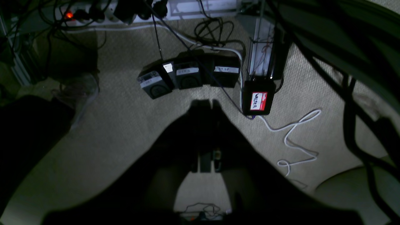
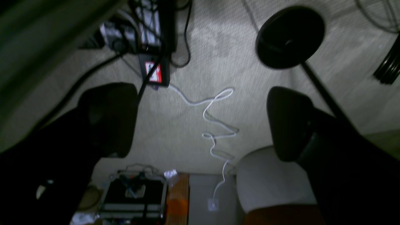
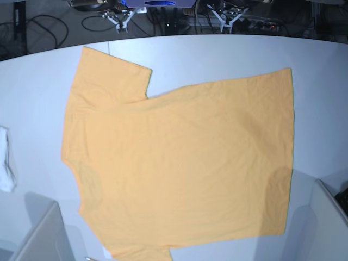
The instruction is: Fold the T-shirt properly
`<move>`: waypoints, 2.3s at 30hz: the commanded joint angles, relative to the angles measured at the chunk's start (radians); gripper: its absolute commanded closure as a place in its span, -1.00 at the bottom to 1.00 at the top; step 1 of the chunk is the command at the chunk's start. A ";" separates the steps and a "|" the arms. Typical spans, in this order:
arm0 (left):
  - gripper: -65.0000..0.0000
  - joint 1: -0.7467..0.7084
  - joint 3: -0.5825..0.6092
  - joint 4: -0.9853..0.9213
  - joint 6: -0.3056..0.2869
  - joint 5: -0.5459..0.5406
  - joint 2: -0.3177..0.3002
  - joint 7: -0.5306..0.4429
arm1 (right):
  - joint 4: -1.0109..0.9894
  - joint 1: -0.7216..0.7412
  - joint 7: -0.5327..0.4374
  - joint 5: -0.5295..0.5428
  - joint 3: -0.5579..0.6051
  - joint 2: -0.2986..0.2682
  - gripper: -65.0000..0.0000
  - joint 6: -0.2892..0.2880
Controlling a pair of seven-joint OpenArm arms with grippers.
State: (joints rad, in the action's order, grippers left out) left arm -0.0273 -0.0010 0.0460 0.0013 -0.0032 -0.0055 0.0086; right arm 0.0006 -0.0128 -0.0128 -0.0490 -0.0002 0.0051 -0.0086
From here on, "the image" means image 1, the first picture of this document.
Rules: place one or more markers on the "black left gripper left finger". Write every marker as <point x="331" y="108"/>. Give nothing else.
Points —
<point x="152" y="182"/>

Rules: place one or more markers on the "aluminium frame post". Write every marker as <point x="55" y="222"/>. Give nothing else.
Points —
<point x="263" y="47"/>

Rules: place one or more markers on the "black box red label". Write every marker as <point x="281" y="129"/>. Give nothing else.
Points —
<point x="257" y="97"/>

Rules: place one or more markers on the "black foot pedal left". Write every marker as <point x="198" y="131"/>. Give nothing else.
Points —
<point x="155" y="81"/>

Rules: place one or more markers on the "white power strip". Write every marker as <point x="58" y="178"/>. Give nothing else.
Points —
<point x="88" y="13"/>

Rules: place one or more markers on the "black foot pedal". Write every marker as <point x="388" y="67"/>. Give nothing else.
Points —
<point x="225" y="72"/>
<point x="187" y="72"/>
<point x="155" y="81"/>

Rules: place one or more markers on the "black foot pedal right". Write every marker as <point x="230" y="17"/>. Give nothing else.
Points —
<point x="225" y="72"/>

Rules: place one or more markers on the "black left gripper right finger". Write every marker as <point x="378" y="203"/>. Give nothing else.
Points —
<point x="252" y="183"/>

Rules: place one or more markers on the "black foot pedal middle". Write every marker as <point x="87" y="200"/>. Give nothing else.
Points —
<point x="187" y="72"/>

